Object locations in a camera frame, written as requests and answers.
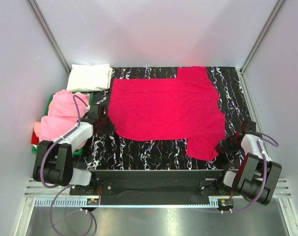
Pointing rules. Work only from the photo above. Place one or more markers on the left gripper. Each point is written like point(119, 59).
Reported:
point(104, 122)

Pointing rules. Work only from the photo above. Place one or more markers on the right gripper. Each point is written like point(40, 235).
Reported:
point(232, 140)

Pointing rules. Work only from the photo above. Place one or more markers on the magenta t shirt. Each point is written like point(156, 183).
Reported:
point(184, 107)

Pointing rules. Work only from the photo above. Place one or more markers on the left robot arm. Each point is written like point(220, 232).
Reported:
point(54, 159)

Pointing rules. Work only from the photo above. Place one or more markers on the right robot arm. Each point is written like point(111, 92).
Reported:
point(257, 176)

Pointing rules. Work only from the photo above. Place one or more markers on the green plastic basket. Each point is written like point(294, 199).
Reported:
point(65, 128)

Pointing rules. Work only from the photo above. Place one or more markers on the light pink t shirt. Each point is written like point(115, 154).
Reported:
point(63, 113)

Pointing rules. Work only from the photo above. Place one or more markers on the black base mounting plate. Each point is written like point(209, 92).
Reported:
point(156, 188)

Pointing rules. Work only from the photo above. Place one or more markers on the folded white t shirt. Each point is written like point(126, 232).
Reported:
point(87, 78)

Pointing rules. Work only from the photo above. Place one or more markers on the red garment in basket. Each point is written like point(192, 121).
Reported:
point(34, 139)

